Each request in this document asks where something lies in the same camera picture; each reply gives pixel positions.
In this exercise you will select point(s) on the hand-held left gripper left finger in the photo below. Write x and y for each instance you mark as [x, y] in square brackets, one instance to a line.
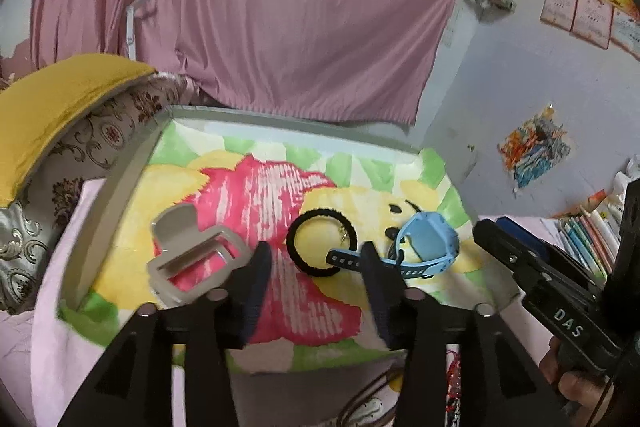
[254, 294]

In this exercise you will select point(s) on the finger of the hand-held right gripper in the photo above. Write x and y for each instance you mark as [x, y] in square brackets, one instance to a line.
[505, 252]
[560, 262]

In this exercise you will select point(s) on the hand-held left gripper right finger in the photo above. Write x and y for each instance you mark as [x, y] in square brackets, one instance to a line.
[376, 289]

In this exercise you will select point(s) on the blue smartwatch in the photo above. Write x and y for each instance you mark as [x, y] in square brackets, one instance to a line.
[430, 237]

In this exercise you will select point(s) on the small red toy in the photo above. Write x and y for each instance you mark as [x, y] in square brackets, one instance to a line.
[453, 382]

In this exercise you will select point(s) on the grey shallow box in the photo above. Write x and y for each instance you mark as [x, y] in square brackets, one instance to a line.
[100, 217]

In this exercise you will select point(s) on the person's right hand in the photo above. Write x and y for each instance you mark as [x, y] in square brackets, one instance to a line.
[575, 389]

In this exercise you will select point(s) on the stack of books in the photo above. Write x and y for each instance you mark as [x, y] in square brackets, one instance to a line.
[585, 237]

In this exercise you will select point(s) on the flower print cloth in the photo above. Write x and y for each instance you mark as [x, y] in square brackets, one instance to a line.
[175, 177]

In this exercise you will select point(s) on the pink bed sheet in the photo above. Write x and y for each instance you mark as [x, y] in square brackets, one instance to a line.
[75, 357]

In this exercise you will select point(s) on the floral patterned silver pillow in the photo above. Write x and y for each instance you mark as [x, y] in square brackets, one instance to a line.
[75, 157]

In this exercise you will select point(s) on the yellow pillow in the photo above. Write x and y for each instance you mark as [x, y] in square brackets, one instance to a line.
[50, 107]

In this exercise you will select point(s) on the pink curtain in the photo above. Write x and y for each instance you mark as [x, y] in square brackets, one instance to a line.
[260, 7]

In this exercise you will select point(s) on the colourful wall sticker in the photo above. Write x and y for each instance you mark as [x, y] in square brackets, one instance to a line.
[532, 152]

